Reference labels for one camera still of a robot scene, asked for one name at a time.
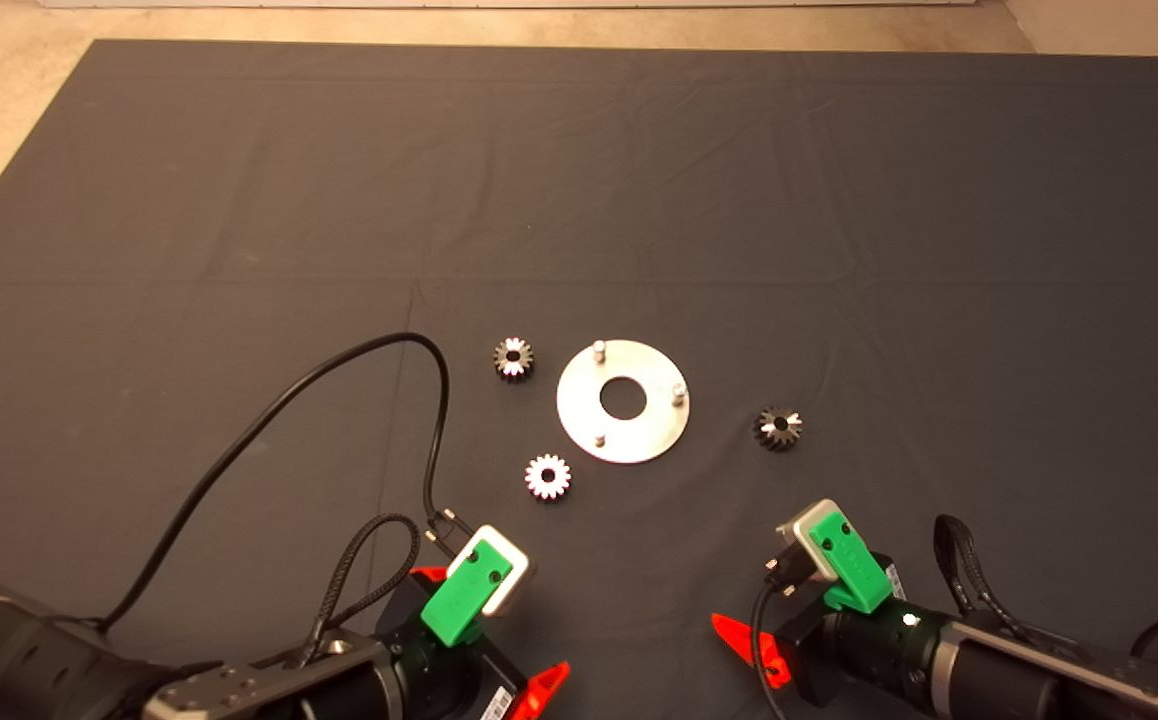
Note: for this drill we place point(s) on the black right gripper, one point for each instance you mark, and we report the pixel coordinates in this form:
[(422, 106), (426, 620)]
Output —
[(869, 650)]

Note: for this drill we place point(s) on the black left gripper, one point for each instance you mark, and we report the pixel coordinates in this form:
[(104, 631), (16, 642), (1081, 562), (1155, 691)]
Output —
[(479, 680)]

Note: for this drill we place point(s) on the small steel planetary gear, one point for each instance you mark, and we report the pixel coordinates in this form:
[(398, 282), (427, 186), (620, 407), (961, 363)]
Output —
[(767, 435), (557, 480), (521, 360)]

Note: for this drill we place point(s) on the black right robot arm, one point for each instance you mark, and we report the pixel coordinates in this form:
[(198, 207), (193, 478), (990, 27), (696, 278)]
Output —
[(1059, 670)]

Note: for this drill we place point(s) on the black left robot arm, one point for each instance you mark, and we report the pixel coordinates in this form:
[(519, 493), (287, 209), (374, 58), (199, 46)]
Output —
[(19, 650)]

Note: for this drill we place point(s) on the round metal carrier plate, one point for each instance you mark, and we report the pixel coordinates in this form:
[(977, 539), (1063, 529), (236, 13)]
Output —
[(579, 420)]

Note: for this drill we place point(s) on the dark grey table cloth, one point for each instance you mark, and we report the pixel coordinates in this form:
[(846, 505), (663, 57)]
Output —
[(239, 200)]

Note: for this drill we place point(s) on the green left camera mount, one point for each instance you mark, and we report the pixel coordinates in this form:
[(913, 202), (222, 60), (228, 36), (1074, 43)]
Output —
[(459, 600)]

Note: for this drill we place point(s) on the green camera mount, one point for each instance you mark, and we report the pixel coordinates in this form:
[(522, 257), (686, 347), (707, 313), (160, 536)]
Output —
[(854, 570), (459, 600)]

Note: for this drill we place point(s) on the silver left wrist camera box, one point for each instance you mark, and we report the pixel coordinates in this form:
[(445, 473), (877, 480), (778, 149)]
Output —
[(519, 585)]

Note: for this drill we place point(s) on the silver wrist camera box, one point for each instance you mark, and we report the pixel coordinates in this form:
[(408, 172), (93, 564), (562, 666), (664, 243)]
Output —
[(797, 535), (519, 585)]

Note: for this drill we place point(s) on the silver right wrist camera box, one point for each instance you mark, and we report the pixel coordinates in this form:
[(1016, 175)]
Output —
[(797, 535)]

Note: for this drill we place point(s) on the green right camera mount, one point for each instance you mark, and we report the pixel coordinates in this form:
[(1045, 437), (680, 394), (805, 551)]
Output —
[(854, 570)]

